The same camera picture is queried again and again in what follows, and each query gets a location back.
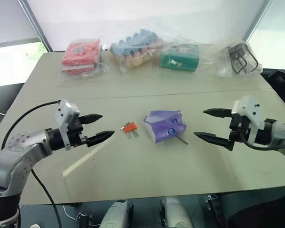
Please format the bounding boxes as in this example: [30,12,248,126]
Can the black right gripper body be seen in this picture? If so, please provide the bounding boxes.
[229,113,250,144]

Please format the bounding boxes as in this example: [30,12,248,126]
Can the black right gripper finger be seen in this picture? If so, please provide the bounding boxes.
[194,132,235,152]
[203,108,233,119]

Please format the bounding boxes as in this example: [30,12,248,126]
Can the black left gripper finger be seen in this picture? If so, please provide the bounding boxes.
[86,130,115,147]
[82,114,103,125]

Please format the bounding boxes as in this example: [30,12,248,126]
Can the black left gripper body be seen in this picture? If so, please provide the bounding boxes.
[67,115,90,148]

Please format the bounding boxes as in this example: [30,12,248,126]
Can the purple tissue pack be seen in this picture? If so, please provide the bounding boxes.
[143,109,188,143]

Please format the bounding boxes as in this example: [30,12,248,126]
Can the clear bag with red packs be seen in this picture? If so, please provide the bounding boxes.
[58,38,110,87]

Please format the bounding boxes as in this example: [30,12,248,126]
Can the red flat pack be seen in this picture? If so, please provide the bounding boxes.
[61,39,103,66]
[61,63,96,76]

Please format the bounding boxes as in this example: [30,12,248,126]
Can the clear bag around green box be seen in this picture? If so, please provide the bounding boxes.
[156,23,217,75]

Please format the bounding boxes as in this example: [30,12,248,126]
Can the clear bag with cylinders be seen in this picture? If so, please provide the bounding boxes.
[108,26,166,75]

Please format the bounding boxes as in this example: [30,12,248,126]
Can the black chair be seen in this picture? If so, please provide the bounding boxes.
[260,68,285,119]

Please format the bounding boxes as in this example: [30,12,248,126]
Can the green printed box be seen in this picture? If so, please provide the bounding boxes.
[158,44,200,73]

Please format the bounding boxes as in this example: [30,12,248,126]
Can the silver rounded shell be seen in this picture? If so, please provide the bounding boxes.
[159,196,193,228]
[101,199,135,228]

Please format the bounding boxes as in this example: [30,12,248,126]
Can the black bag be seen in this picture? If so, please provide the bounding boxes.
[206,186,285,228]

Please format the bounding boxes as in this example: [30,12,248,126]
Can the blue and pink cylinder bundle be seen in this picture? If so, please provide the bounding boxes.
[110,28,164,68]

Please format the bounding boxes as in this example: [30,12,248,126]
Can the small black device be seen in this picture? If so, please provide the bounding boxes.
[76,212,93,228]

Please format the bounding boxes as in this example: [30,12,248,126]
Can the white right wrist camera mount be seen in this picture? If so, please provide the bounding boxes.
[230,95,264,145]

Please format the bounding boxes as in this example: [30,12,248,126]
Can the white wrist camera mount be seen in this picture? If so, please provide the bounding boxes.
[55,99,81,152]
[230,95,264,145]

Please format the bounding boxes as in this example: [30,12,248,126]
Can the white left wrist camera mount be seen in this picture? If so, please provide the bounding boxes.
[55,99,81,152]

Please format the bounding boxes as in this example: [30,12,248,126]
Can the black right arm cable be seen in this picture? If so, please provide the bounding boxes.
[239,133,285,151]

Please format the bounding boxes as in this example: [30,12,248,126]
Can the clear bag with wire frames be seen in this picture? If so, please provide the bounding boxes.
[213,39,264,78]

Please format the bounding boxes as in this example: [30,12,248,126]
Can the black wire frames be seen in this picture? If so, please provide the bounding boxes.
[228,42,259,75]

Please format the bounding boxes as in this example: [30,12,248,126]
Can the black window frame post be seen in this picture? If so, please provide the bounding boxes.
[242,0,274,43]
[19,0,54,52]

